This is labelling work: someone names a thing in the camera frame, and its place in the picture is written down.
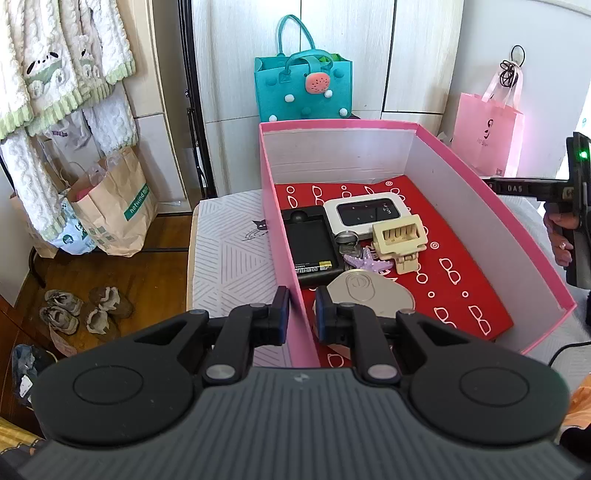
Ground beige round compact device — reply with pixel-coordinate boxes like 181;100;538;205
314;269;416;343

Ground cream hair claw clip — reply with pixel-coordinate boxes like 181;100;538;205
373;214;428;275

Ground pink storage box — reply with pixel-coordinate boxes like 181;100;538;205
259;119;576;367

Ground person right hand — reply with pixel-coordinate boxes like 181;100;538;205
543;212;579;267

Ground purple starfish hair clip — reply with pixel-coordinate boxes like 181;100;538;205
344;247;394;275

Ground black battery charger case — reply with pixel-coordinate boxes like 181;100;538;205
281;206;345;287

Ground pink paper gift bag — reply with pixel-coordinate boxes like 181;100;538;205
451;61;525;177

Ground white pocket wifi router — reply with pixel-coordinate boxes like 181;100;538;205
324;192;411;240

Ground red patterned cloth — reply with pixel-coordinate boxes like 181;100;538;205
264;176;513;368

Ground beige slipper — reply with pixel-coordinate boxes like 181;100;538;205
82;286;134;342

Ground grey sneaker right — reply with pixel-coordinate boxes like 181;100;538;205
39;306;79;335

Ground grey sneaker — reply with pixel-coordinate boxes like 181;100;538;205
39;306;79;335
44;289;83;317

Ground brown paper bag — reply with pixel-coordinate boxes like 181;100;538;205
67;147;157;257

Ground grey sneaker left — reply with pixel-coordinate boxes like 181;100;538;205
44;289;83;317

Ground black coat rack pole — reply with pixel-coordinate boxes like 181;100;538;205
177;0;217;199

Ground teal felt tote bag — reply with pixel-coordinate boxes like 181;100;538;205
253;14;353;122

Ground white green hanging pajamas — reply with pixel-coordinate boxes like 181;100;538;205
1;1;137;241

